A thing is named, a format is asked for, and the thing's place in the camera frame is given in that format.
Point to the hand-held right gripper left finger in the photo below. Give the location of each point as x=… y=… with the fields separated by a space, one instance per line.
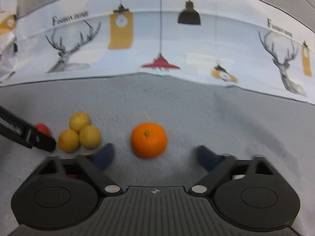
x=104 y=156

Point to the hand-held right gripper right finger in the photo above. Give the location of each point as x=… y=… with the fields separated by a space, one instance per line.
x=206 y=158

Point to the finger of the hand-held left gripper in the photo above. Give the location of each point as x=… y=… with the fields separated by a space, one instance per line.
x=14 y=127

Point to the yellow lemon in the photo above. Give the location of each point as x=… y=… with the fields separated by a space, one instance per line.
x=90 y=136
x=79 y=121

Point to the red cherry tomato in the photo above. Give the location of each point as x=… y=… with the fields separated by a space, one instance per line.
x=43 y=128

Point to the yellow lemon top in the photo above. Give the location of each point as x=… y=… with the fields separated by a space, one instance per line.
x=79 y=121

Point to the small orange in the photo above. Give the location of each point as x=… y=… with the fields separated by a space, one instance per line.
x=149 y=139

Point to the deer print white cloth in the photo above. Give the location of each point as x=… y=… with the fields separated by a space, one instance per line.
x=172 y=36

